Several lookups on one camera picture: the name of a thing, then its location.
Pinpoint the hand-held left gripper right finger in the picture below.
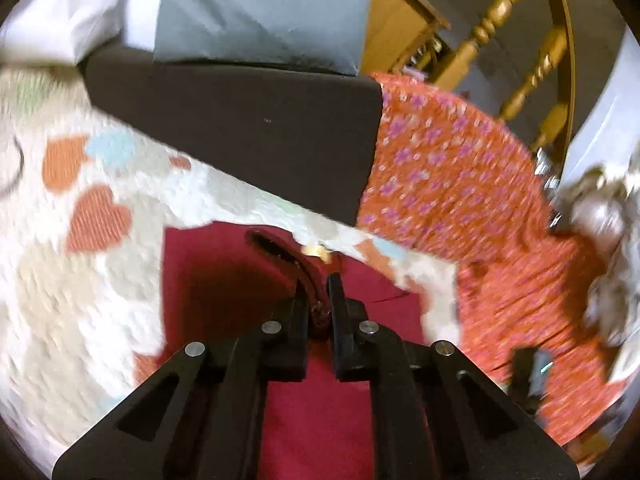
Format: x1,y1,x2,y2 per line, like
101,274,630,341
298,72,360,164
327,273,582,480

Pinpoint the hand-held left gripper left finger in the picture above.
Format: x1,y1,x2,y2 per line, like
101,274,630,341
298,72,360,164
51,278,309,480

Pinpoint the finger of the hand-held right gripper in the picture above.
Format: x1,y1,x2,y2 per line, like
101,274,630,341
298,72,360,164
510,347,554,414

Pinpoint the red garment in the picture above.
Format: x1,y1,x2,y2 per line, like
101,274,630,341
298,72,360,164
132,220,437,480

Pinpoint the grey crumpled cloth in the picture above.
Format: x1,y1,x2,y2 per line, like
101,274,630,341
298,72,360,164
549,159,640,377

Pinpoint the orange floral cloth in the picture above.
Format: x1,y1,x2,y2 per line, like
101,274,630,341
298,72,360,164
357,72,627,462

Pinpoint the black folded garment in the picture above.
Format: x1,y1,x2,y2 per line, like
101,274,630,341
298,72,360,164
80,45,385,227

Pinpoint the white heart-print fluffy blanket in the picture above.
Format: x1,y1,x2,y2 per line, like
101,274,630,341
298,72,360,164
0,62,459,467

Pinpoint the grey folded garment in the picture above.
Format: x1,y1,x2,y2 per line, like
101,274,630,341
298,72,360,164
153,0,374,77

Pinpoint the wooden cabinet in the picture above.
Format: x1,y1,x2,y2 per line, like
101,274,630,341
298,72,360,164
360,0,453,77

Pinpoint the wooden chair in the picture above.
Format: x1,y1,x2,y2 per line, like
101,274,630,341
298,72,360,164
429,0,577,157

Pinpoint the white cloth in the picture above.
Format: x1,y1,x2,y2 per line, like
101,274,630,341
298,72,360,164
0,0,172,69

